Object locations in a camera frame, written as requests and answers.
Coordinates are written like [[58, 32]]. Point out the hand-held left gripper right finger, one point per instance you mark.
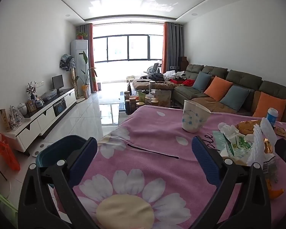
[[206, 158]]

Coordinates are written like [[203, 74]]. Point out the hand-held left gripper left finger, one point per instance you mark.
[[83, 158]]

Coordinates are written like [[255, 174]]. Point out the white foam net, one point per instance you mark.
[[258, 143]]

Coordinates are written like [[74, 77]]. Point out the teal trash bin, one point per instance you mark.
[[50, 155]]

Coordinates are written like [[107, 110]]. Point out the white paper cup blue print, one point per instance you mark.
[[193, 119]]

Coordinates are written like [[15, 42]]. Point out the gold foil wrapper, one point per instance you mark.
[[247, 126]]

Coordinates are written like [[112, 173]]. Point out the clear plastic wrapper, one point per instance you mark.
[[268, 164]]

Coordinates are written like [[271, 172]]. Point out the small brown snack wrapper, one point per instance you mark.
[[281, 132]]

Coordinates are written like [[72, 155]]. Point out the green white plastic wrapper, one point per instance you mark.
[[238, 145]]

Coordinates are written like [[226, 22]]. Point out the orange peel piece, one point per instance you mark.
[[275, 193]]

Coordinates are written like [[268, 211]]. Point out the blue white bottle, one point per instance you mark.
[[271, 118]]

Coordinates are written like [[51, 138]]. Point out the white bathroom scale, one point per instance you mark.
[[40, 149]]

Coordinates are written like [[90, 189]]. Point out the orange cushion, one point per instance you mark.
[[269, 107], [216, 88]]

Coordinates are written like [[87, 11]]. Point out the pink flower blanket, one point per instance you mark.
[[157, 136]]

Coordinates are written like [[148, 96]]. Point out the thin black stick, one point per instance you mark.
[[152, 151]]

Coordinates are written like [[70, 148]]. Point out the white TV stand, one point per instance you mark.
[[38, 121]]

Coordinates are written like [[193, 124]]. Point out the black glass coffee table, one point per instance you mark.
[[122, 114]]

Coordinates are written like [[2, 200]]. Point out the blue cushion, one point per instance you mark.
[[202, 81], [234, 97]]

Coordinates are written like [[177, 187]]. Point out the tall leafy plant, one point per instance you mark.
[[85, 89]]

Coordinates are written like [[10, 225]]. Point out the blue white ceramic jar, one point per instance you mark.
[[39, 103]]

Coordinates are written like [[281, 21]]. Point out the blue white patterned bowl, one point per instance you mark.
[[49, 95]]

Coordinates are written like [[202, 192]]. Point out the cluster of jars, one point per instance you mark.
[[133, 105]]

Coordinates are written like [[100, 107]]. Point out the brown printed paper bag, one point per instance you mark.
[[163, 99]]

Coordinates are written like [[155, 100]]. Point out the orange mesh bag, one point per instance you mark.
[[9, 157]]

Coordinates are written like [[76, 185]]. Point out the clear plastic bag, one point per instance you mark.
[[16, 120]]

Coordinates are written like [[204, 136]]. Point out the red cloth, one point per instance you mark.
[[188, 83]]

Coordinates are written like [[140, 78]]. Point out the black monitor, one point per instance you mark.
[[57, 82]]

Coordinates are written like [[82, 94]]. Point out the red flat box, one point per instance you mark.
[[176, 81]]

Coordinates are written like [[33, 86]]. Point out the small plant in vase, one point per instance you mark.
[[32, 90]]

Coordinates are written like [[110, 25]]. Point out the tan patterned box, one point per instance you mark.
[[4, 120]]

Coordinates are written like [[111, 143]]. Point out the olive green sofa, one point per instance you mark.
[[243, 78]]

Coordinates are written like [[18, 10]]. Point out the pile of white clothes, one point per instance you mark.
[[171, 74]]

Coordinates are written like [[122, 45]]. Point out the light green plastic stool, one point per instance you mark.
[[0, 202]]

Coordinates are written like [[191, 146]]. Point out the brown ottoman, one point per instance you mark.
[[143, 84]]

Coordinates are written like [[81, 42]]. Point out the black bag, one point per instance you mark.
[[157, 76]]

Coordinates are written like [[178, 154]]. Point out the blue patterned hanging cloth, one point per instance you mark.
[[66, 63]]

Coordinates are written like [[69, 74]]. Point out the brown wooden cabinet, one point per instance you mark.
[[183, 63]]

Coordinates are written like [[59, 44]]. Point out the white standing air conditioner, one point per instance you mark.
[[78, 59]]

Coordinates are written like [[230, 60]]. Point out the grey office chair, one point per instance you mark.
[[155, 68]]

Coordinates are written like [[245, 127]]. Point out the orange grey curtain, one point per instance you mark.
[[90, 52], [171, 47]]

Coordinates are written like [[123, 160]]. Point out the large window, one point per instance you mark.
[[116, 47]]

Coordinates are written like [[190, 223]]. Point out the potted plant red pot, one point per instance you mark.
[[80, 37]]

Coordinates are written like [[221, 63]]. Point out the wooden picture frame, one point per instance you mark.
[[31, 106]]

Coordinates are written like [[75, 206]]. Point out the white wall sockets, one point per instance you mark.
[[40, 83]]

